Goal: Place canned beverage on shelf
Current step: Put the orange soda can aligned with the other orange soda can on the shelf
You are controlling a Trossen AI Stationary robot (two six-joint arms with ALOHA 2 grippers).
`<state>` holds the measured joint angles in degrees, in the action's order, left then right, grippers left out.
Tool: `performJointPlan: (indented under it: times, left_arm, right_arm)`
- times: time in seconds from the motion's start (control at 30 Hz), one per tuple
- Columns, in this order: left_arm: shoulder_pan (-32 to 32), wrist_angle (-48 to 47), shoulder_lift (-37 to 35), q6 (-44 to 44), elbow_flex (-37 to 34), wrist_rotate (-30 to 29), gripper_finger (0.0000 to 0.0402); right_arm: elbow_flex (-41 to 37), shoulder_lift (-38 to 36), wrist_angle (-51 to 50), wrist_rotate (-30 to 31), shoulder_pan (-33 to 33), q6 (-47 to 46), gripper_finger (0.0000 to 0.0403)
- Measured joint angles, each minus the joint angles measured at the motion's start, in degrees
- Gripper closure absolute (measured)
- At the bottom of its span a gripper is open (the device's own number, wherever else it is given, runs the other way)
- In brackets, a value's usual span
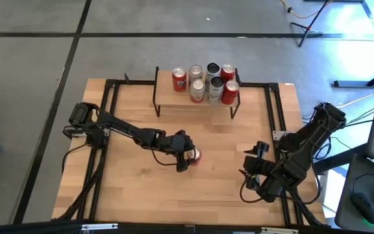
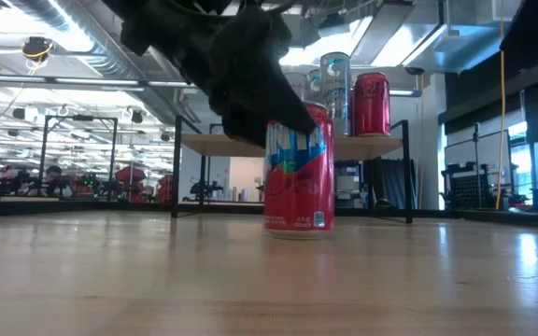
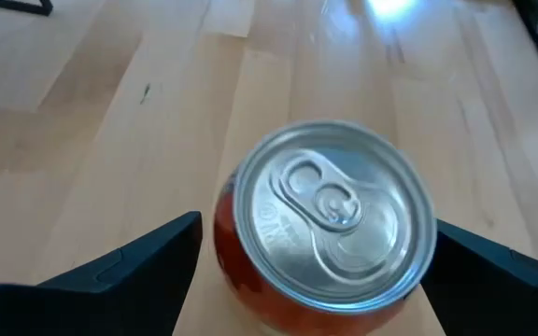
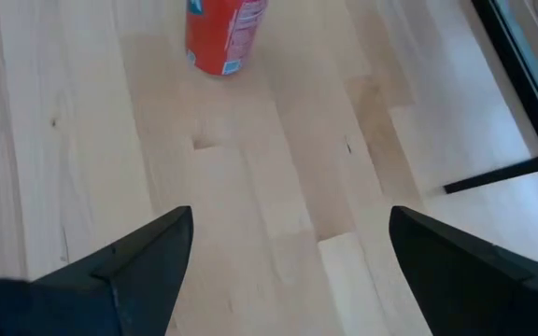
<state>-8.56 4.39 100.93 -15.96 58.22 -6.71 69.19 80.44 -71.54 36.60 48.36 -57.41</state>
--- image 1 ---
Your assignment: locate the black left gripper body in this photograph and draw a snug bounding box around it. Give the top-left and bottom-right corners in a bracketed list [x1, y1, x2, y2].
[166, 129, 196, 163]

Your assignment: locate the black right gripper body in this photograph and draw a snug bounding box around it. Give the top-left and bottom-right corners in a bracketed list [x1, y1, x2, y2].
[242, 155, 277, 178]

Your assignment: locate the red soda can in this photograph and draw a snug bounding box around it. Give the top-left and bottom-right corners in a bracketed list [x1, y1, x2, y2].
[188, 147, 203, 167]

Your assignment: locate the pink and white can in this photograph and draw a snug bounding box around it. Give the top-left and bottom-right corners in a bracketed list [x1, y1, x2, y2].
[188, 64, 204, 84]
[190, 79, 206, 104]

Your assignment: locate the tall white Arctic can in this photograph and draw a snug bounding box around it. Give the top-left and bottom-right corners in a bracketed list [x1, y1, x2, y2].
[207, 76, 225, 105]
[205, 62, 221, 92]

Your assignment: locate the red can with lettered print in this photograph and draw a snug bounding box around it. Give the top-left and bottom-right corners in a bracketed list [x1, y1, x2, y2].
[171, 66, 188, 93]

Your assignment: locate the red Coca-Cola Zero can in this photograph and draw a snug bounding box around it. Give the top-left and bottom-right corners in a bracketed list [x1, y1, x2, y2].
[220, 80, 241, 105]

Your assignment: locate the red cola can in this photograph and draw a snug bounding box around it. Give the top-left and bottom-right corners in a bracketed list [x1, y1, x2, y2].
[219, 63, 236, 84]

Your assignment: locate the grey desk surface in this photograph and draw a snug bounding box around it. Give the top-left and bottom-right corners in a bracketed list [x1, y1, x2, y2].
[334, 153, 374, 234]

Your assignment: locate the black computer mouse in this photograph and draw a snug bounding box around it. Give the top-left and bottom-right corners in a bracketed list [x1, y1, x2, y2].
[351, 192, 374, 226]

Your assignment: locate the black desk foot bar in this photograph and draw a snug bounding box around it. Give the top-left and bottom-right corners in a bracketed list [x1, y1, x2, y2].
[333, 64, 374, 88]

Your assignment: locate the black tripod stand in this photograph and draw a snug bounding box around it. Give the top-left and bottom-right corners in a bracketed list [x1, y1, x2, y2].
[290, 0, 334, 48]

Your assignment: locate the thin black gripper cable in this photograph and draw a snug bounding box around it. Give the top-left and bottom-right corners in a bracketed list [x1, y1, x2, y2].
[150, 148, 179, 166]
[238, 180, 263, 204]

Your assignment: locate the wooden shelf with black frame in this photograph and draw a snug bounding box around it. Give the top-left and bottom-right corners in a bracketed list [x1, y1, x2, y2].
[153, 66, 242, 120]

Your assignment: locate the silver metal bracket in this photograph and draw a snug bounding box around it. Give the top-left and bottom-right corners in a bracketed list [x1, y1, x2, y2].
[260, 226, 299, 234]
[81, 223, 119, 231]

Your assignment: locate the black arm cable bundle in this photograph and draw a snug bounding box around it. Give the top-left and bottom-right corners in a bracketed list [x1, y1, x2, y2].
[55, 142, 110, 222]
[284, 190, 325, 227]

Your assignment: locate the black aluminium table frame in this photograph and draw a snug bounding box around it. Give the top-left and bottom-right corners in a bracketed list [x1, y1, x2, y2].
[76, 73, 305, 227]

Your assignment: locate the white cable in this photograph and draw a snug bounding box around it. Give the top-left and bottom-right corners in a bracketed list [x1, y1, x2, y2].
[336, 90, 374, 109]

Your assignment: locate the yellow cable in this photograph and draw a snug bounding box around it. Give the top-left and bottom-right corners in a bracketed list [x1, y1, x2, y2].
[280, 0, 325, 20]

